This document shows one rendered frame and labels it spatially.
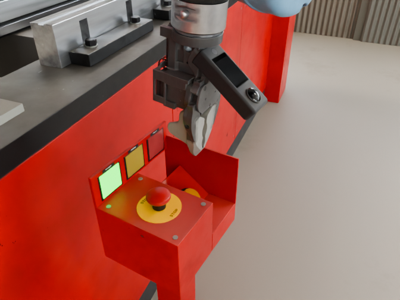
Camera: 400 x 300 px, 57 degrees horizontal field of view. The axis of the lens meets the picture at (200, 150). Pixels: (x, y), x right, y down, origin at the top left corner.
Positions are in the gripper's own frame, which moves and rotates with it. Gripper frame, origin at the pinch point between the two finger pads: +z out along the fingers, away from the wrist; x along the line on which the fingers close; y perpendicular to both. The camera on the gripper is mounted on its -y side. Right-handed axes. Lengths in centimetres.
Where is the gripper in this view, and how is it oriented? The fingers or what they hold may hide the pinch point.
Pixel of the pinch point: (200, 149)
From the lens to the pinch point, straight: 62.2
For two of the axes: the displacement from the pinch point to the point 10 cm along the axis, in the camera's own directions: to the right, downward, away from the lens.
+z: -0.8, 7.9, 6.0
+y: -8.6, -3.6, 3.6
